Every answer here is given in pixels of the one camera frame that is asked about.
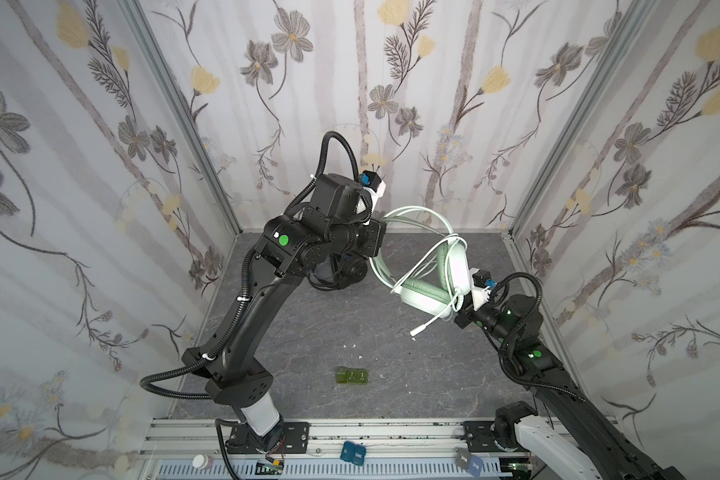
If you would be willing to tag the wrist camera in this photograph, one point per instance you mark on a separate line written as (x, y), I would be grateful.
(374, 182)
(482, 287)

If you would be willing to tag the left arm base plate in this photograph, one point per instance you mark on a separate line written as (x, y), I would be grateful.
(285, 438)

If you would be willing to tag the white cable duct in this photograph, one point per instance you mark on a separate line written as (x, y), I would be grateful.
(314, 468)

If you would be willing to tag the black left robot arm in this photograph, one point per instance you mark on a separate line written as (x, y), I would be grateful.
(332, 215)

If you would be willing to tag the green plastic block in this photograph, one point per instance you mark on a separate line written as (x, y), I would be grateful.
(347, 375)

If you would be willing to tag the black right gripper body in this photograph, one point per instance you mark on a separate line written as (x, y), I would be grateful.
(464, 315)

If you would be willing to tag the aluminium frame rail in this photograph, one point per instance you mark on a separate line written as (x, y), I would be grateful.
(383, 438)

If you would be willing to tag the white round cap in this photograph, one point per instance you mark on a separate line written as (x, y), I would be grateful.
(202, 462)

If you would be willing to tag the blue square tag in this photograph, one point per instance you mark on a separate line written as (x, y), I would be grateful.
(353, 453)

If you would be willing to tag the small circuit board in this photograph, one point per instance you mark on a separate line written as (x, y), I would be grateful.
(269, 467)

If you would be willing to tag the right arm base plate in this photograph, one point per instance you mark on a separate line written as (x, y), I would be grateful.
(485, 437)

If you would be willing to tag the grey blue tag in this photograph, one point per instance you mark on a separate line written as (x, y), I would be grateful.
(469, 462)

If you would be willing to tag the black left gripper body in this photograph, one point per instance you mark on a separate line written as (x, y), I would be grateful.
(374, 237)

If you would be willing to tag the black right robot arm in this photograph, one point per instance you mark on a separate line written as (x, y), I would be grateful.
(508, 314)

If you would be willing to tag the mint green headphones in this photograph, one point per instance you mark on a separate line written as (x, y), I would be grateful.
(439, 282)

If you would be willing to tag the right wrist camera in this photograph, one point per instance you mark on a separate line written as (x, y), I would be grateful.
(482, 287)

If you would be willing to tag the black blue headphones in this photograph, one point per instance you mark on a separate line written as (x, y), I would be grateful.
(338, 272)

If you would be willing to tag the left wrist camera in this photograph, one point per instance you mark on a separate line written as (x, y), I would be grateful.
(374, 182)

